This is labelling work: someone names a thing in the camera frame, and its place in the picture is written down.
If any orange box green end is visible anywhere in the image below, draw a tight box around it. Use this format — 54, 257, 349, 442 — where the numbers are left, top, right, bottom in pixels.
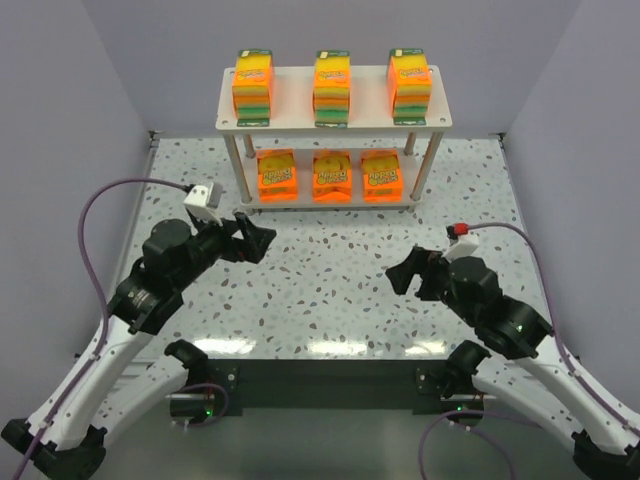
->
387, 48, 433, 125

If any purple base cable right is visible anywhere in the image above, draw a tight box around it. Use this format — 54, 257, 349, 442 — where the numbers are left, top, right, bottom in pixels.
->
417, 409, 541, 480

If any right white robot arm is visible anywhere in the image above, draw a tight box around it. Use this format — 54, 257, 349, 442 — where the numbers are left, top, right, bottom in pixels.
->
386, 247, 639, 479

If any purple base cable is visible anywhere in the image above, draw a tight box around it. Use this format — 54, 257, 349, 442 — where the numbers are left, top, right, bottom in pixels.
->
177, 382, 231, 429
417, 409, 541, 480

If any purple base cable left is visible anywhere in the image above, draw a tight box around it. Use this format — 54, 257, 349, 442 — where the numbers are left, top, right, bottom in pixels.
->
177, 382, 231, 429

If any white two-tier shelf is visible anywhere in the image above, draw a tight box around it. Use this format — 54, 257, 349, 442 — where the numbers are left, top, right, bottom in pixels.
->
215, 65, 453, 211

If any green orange sponge box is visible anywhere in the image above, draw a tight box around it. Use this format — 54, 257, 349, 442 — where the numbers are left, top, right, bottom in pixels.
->
232, 49, 274, 125

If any orange Scrub Daddy box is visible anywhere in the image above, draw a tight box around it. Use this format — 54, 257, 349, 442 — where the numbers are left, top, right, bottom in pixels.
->
256, 149, 298, 203
360, 149, 404, 203

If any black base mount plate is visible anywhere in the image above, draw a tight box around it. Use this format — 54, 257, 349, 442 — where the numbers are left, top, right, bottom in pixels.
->
172, 357, 489, 419

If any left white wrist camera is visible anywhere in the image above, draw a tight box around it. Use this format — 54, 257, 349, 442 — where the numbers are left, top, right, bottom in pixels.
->
183, 183, 223, 228

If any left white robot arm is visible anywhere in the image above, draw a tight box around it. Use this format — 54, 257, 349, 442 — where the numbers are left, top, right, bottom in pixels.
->
1, 212, 276, 479

